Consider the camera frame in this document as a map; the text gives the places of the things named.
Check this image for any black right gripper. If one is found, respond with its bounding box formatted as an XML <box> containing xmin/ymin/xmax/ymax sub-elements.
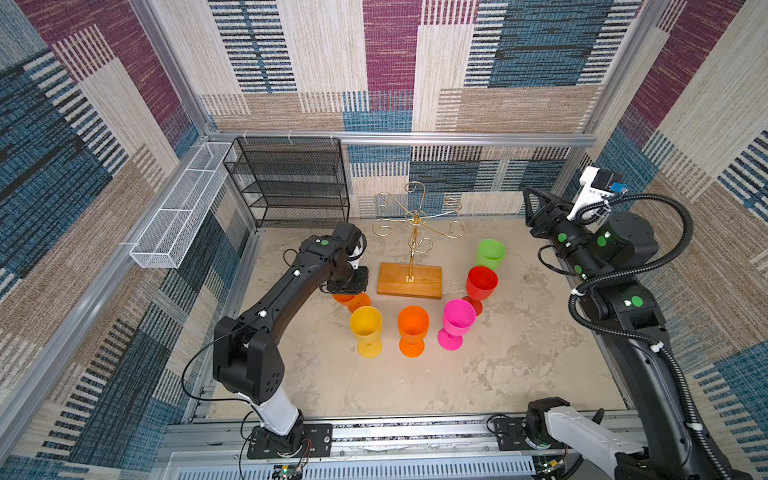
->
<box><xmin>522</xmin><ymin>186</ymin><xmax>602</xmax><ymax>285</ymax></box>

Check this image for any orange wine glass back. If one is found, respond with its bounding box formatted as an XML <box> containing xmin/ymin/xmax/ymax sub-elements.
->
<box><xmin>333</xmin><ymin>292</ymin><xmax>372</xmax><ymax>313</ymax></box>

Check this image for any orange wine glass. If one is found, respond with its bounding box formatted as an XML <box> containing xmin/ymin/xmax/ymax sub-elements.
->
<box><xmin>333</xmin><ymin>292</ymin><xmax>372</xmax><ymax>313</ymax></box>
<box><xmin>398</xmin><ymin>306</ymin><xmax>430</xmax><ymax>358</ymax></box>

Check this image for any yellow wine glass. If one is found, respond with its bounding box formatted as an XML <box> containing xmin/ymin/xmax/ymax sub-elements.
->
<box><xmin>350</xmin><ymin>306</ymin><xmax>383</xmax><ymax>359</ymax></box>

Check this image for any green wine glass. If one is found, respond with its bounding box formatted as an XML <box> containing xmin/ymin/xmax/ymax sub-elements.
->
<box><xmin>476</xmin><ymin>239</ymin><xmax>506</xmax><ymax>271</ymax></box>

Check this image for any red wine glass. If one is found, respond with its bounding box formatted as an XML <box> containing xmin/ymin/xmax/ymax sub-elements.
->
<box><xmin>463</xmin><ymin>266</ymin><xmax>499</xmax><ymax>316</ymax></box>

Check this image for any magenta wine glass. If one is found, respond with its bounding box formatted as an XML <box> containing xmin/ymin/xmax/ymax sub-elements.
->
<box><xmin>437</xmin><ymin>299</ymin><xmax>476</xmax><ymax>351</ymax></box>

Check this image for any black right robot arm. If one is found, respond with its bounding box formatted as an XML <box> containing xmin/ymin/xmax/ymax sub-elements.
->
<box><xmin>524</xmin><ymin>188</ymin><xmax>749</xmax><ymax>479</ymax></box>

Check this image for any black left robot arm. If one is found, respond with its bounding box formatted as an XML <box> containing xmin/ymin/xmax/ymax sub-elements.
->
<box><xmin>212</xmin><ymin>222</ymin><xmax>368</xmax><ymax>454</ymax></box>

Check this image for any gold wire wine glass rack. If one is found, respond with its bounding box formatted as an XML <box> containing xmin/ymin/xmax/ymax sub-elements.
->
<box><xmin>372</xmin><ymin>181</ymin><xmax>466</xmax><ymax>300</ymax></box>

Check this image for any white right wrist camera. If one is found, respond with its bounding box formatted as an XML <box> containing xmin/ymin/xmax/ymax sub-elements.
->
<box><xmin>567</xmin><ymin>166</ymin><xmax>628</xmax><ymax>225</ymax></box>

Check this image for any black wire shelf rack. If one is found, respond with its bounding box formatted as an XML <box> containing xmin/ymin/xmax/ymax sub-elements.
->
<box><xmin>224</xmin><ymin>137</ymin><xmax>350</xmax><ymax>228</ymax></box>

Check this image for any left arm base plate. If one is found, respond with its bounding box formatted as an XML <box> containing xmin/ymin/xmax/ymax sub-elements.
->
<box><xmin>246</xmin><ymin>423</ymin><xmax>333</xmax><ymax>460</ymax></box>

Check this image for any aluminium front rail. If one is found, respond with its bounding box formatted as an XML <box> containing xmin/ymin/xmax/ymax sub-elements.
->
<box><xmin>152</xmin><ymin>413</ymin><xmax>685</xmax><ymax>480</ymax></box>

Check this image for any white wire mesh basket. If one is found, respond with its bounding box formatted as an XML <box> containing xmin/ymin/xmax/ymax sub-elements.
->
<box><xmin>130</xmin><ymin>142</ymin><xmax>234</xmax><ymax>269</ymax></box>

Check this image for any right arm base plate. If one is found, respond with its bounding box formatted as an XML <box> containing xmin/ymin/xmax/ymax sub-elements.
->
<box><xmin>486</xmin><ymin>414</ymin><xmax>571</xmax><ymax>453</ymax></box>

